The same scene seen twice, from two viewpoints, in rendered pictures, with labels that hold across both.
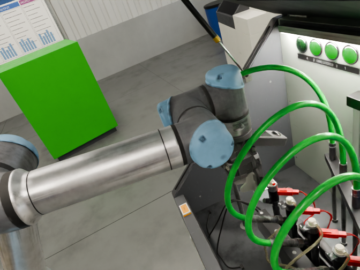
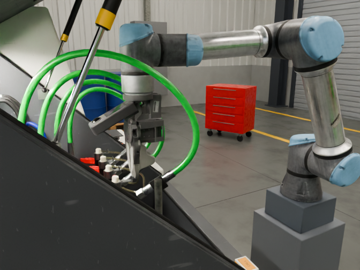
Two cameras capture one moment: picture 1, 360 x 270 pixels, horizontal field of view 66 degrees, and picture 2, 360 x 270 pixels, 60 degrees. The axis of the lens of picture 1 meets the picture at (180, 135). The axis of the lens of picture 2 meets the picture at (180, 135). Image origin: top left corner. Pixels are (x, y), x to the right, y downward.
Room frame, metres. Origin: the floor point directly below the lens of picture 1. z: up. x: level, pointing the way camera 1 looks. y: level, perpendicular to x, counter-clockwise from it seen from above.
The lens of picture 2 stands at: (1.29, -0.23, 1.43)
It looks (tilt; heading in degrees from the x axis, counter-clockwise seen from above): 15 degrees down; 164
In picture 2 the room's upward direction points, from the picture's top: straight up
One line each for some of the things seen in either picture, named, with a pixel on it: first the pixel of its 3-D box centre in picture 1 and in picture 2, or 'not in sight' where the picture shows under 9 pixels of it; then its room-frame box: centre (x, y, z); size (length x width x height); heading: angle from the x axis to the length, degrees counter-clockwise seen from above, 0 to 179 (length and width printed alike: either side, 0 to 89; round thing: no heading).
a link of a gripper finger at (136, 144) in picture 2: not in sight; (134, 145); (0.58, -0.14, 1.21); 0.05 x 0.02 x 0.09; 8
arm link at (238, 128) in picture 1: (234, 123); (137, 84); (0.55, -0.13, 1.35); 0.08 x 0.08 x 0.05
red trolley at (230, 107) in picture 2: not in sight; (230, 111); (-3.42, 1.97, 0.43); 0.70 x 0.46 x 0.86; 38
